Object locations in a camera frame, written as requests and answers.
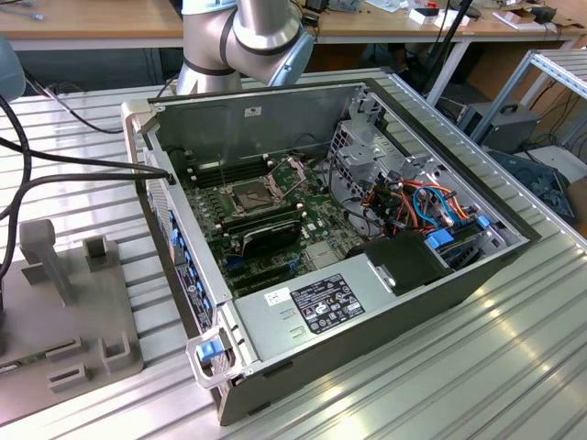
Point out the silver disk bay cage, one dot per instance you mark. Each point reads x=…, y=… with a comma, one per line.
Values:
x=362, y=160

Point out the white box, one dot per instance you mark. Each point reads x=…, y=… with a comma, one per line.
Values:
x=426, y=16

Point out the black plastic shroud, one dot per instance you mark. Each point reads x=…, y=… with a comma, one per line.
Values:
x=403, y=266

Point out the open cardboard box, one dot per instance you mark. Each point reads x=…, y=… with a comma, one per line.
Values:
x=518, y=18

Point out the silver chipset heatsink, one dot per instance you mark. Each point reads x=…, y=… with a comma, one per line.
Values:
x=321, y=256

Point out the aluminium shelf frame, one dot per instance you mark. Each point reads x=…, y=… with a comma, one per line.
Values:
x=557, y=69

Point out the silver power supply unit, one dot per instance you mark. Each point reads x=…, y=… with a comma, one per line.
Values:
x=275, y=330

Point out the grey open PC case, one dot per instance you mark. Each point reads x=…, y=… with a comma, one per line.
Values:
x=367, y=344

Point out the black graphics card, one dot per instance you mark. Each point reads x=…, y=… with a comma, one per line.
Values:
x=270, y=238

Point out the wooden desk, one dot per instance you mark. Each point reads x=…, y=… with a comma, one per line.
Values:
x=114, y=20

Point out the green motherboard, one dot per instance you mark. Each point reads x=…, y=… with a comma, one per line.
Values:
x=330, y=229

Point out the CPU socket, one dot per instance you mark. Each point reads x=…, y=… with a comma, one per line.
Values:
x=250, y=197

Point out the green RAM stick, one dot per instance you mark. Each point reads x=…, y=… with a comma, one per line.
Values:
x=11, y=366

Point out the black expansion slot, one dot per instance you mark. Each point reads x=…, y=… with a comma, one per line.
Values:
x=259, y=272
x=259, y=283

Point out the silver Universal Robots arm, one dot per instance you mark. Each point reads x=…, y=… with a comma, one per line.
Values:
x=257, y=27

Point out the brown cardboard piece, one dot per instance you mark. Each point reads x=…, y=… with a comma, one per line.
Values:
x=579, y=201

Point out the small blue plastic clip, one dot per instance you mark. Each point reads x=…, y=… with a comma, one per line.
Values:
x=482, y=222

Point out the black stand pole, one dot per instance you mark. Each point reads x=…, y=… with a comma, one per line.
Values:
x=454, y=33

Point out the grey parts rack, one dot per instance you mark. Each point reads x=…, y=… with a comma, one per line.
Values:
x=69, y=321

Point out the blue disk carrier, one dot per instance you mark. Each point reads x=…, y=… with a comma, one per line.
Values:
x=440, y=239

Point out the blue plastic latch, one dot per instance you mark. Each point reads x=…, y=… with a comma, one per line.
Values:
x=207, y=350

